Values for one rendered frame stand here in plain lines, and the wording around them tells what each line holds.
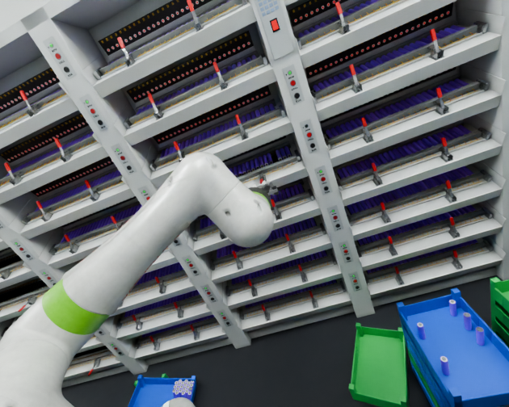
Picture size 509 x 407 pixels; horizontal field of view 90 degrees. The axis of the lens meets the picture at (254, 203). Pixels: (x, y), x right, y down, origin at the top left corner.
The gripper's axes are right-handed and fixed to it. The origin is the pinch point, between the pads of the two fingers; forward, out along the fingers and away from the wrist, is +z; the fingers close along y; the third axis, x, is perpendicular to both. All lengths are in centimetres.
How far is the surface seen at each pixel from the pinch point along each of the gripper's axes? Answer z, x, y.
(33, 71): 22, 75, -74
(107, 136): 9, 37, -48
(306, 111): 12.8, 18.0, 23.9
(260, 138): 13.8, 15.4, 5.1
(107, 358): 33, -73, -132
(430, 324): -7, -63, 38
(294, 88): 10.9, 26.8, 22.3
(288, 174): 16.6, -1.8, 10.3
